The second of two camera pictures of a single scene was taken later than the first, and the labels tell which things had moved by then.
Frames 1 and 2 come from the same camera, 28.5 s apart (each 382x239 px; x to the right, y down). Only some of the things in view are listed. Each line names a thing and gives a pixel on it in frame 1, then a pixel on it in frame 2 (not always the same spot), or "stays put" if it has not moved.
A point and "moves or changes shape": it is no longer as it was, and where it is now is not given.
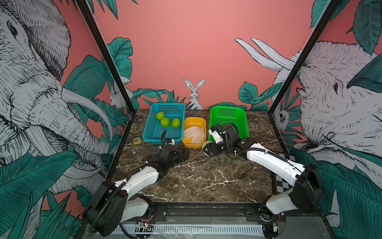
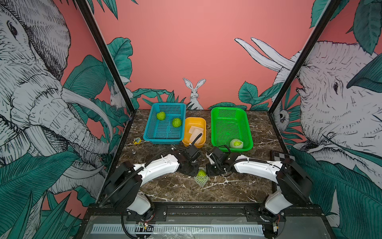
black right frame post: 331,9 stays put
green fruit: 203,146 moves or changes shape
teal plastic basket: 153,130 stays put
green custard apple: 164,122 → 201,173
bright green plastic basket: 237,115 stays put
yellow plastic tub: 189,122 stays put
